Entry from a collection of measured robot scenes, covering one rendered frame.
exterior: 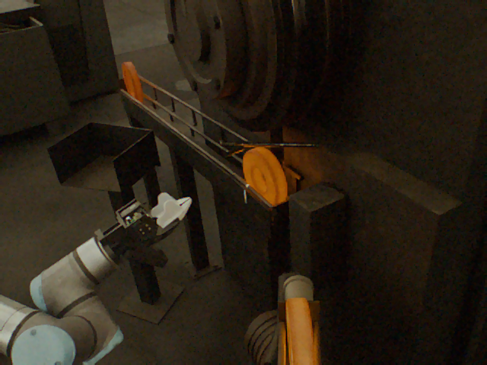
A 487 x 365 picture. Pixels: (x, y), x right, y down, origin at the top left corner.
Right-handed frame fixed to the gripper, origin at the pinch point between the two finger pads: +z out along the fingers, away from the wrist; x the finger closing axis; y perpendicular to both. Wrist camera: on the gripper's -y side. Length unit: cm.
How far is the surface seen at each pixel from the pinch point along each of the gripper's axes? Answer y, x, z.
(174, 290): -71, 50, -19
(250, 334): -23.1, -22.0, -5.8
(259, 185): -9.9, 1.7, 17.8
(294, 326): 3.3, -43.8, 0.0
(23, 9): 5, 279, 1
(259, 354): -23.8, -26.8, -6.7
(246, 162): -4.2, 5.2, 18.6
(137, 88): -13, 103, 17
